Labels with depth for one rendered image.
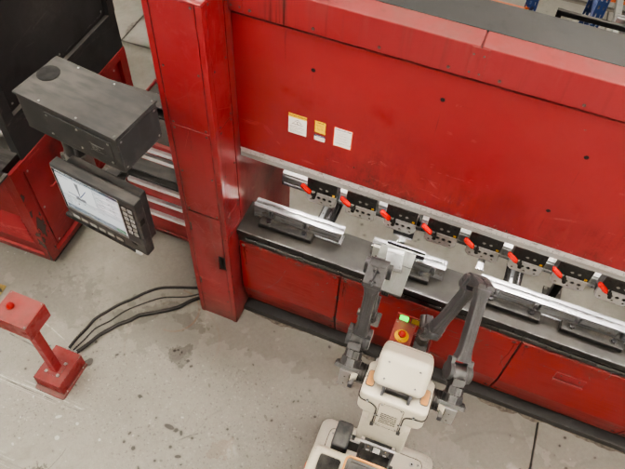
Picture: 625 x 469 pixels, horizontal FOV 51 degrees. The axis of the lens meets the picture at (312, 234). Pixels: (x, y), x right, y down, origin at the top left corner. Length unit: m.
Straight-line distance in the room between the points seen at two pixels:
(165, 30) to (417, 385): 1.64
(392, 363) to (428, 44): 1.18
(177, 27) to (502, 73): 1.17
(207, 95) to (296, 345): 1.93
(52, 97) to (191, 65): 0.53
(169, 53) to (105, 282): 2.18
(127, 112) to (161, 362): 1.96
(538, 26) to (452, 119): 0.44
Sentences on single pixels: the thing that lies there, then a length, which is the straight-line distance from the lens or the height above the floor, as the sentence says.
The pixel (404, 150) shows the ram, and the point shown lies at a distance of 2.75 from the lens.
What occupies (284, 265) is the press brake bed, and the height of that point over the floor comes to 0.69.
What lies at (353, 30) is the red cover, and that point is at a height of 2.23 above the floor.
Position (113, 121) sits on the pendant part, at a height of 1.95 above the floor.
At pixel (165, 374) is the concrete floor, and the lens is 4.07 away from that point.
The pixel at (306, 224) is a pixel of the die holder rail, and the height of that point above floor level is 0.89.
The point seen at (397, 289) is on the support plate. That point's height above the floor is 1.00.
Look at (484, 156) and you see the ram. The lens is 2.66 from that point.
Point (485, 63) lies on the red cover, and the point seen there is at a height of 2.24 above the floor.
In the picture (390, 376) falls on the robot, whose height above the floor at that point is 1.33.
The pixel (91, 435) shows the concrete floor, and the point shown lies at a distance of 4.02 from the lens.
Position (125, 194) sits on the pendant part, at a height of 1.60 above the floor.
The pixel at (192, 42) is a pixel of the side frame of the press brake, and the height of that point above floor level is 2.13.
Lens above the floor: 3.66
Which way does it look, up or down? 54 degrees down
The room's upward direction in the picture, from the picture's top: 4 degrees clockwise
